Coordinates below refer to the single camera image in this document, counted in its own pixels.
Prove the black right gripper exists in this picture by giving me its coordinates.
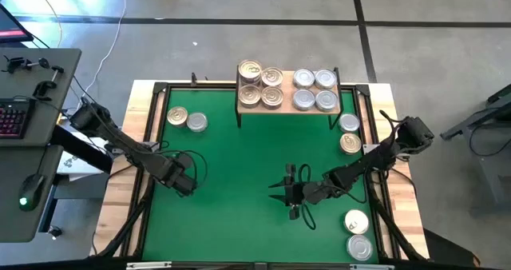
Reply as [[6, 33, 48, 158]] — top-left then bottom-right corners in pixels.
[[267, 164, 320, 220]]

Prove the wooden shelf with black legs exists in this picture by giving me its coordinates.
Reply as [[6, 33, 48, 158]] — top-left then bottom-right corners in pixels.
[[234, 64, 345, 130]]

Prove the green table mat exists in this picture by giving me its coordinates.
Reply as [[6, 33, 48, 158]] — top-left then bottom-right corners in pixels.
[[141, 88, 379, 264]]

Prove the black support beam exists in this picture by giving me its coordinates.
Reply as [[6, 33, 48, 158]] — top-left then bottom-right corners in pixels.
[[50, 124, 115, 174]]

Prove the grey desk base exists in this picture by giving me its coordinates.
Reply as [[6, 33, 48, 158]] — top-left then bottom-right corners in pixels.
[[39, 173, 111, 235]]

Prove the white cardboard box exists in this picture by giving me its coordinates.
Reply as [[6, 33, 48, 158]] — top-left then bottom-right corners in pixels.
[[55, 132, 115, 183]]

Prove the black computer mouse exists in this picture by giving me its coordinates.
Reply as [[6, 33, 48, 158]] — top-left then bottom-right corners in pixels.
[[18, 173, 46, 212]]

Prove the black screw clamp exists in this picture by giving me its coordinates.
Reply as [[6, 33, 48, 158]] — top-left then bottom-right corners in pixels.
[[31, 65, 65, 102], [1, 56, 50, 74]]

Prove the dark grey desk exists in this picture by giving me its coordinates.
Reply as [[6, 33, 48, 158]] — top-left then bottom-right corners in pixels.
[[0, 48, 83, 244]]

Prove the black floor base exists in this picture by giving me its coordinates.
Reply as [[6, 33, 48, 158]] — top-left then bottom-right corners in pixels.
[[422, 228, 482, 268]]

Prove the backlit black keyboard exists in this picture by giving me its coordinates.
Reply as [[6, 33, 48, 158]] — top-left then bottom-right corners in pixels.
[[0, 97, 35, 140]]

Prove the dark metal stand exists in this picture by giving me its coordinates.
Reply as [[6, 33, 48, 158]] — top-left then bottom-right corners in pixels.
[[440, 84, 511, 215]]

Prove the black computer monitor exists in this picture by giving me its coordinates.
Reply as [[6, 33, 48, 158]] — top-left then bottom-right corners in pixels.
[[0, 4, 34, 44]]

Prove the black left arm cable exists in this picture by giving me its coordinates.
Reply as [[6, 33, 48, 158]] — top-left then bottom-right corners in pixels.
[[157, 141, 209, 191]]

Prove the black metal table frame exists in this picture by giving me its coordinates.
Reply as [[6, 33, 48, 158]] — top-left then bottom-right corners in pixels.
[[93, 80, 430, 270]]

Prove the silver metal bracket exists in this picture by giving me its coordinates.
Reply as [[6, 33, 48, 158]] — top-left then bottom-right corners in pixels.
[[350, 263, 395, 270], [126, 260, 172, 270]]

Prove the thin black desk cable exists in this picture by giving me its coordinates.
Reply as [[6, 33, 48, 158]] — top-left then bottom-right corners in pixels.
[[71, 74, 89, 101]]

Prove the white floor cable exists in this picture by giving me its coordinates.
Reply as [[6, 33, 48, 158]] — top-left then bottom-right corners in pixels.
[[59, 0, 128, 121]]

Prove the thin yellowish floor cable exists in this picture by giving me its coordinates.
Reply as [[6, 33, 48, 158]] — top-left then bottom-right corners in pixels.
[[30, 0, 63, 50]]

